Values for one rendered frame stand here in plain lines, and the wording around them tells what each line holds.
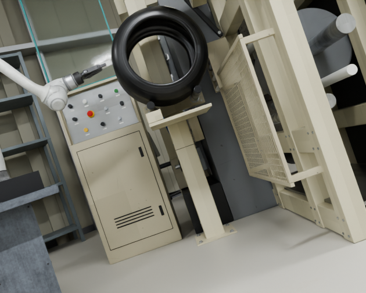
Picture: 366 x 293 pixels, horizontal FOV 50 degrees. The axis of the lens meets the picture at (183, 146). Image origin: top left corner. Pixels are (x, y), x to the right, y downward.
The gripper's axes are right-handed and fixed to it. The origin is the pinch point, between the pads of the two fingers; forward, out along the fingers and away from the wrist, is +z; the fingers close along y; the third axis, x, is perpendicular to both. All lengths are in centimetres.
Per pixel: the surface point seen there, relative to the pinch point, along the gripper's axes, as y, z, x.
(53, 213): 258, -151, 62
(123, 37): -12.6, 15.7, -5.6
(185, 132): 24, 24, 56
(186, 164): 24, 16, 74
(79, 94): 57, -30, -5
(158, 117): -12.6, 12.8, 42.7
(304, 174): -61, 57, 99
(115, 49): -11.5, 8.6, -1.9
